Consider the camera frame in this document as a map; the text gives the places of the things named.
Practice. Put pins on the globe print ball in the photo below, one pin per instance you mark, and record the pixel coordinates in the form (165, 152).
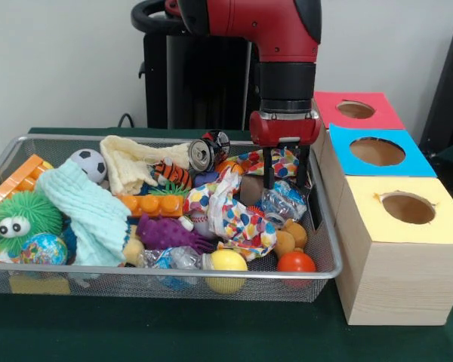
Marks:
(43, 249)

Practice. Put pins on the wooden three-hole box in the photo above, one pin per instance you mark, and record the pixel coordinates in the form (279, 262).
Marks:
(396, 283)

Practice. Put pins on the red orange ball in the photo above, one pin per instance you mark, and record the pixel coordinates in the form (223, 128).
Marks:
(296, 264)

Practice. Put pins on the orange studded building brick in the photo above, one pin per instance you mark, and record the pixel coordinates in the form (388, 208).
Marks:
(155, 205)

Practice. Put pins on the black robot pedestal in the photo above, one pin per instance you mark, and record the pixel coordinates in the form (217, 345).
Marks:
(196, 83)

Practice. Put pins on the crushed soda can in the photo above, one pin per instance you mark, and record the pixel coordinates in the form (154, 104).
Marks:
(209, 149)

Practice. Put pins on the purple knobbly toy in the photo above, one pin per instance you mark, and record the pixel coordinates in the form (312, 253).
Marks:
(166, 234)

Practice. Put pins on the polka dot cloth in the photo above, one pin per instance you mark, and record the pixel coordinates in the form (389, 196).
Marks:
(230, 215)

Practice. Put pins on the small soccer ball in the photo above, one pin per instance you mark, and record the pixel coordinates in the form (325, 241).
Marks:
(88, 164)

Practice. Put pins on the cream waffle cloth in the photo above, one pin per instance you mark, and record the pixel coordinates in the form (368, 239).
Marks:
(124, 162)

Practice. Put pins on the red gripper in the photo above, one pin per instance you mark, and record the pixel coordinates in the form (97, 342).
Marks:
(283, 130)

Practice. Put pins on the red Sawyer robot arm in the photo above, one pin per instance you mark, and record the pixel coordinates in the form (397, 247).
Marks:
(279, 37)

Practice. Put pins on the green spiky ball with eyes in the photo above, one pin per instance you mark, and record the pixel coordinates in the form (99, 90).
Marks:
(22, 215)

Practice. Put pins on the black panel stand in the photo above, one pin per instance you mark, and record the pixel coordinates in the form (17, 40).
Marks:
(445, 94)

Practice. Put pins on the dark green tablecloth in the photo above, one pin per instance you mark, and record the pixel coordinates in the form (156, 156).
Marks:
(173, 332)

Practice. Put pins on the yellow ball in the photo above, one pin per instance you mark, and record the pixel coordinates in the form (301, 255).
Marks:
(226, 264)

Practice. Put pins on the mint green cloth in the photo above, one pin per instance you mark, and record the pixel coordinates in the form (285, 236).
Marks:
(90, 215)

